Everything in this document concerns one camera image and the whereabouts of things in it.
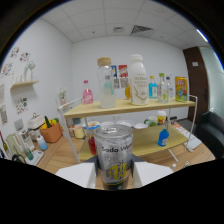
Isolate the ceiling air vent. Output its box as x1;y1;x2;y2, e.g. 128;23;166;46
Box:
130;24;155;36

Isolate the white flower vase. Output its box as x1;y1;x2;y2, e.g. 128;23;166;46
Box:
59;87;69;106

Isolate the small pink bottle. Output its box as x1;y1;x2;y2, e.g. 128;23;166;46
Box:
82;79;95;105

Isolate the soda water can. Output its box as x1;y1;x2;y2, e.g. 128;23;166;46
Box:
93;124;134;191

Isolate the wooden wall shelf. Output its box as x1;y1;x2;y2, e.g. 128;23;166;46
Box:
9;79;40;91

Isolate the clear glass grinder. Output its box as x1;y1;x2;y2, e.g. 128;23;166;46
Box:
18;128;35;161

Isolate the green white mug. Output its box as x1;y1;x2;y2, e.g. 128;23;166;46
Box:
143;115;159;128

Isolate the blue liquid bottle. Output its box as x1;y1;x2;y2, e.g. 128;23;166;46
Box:
157;128;170;148

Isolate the small clear bottle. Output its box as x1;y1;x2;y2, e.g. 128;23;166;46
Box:
167;76;175;100

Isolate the white bottle blue base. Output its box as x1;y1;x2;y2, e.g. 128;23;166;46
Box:
36;134;49;152

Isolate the black chair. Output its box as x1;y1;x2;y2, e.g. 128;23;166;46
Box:
195;111;224;160

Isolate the blue rimmed bowl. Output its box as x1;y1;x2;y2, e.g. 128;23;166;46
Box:
82;120;101;138

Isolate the clear bottle green cap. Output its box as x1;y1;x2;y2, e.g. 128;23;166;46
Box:
157;72;170;104

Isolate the ceiling light strip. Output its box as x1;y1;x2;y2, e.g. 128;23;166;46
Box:
195;28;210;44

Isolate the blue wall poster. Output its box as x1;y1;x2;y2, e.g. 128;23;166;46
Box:
110;64;119;88

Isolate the white figurine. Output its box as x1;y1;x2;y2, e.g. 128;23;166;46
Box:
23;59;36;82

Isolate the red wall poster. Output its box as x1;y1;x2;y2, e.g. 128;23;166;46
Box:
118;64;129;89

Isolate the clear glass pitcher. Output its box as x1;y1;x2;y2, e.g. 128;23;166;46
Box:
5;133;23;158

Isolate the tall glass jar cork lid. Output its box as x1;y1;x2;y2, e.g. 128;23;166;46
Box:
96;57;117;110

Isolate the wall sticker sheet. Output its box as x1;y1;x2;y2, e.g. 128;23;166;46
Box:
14;97;30;115

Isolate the white frame wooden shelf rack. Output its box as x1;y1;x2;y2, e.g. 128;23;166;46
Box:
57;94;199;165

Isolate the brown door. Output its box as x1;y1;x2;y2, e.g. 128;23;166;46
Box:
182;46;210;125

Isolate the large white milk bottle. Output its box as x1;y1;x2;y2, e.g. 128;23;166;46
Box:
128;54;150;107

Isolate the white kitchen scale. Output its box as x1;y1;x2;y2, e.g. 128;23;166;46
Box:
25;149;45;167

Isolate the yellow mug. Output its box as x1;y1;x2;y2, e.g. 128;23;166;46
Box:
69;124;86;140

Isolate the yellow printed snack can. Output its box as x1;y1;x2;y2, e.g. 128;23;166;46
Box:
174;76;190;103

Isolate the red liquid bottle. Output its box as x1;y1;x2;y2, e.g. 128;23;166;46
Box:
87;135;98;156

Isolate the small light blue bottle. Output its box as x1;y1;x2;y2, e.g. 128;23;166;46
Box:
148;75;159;100

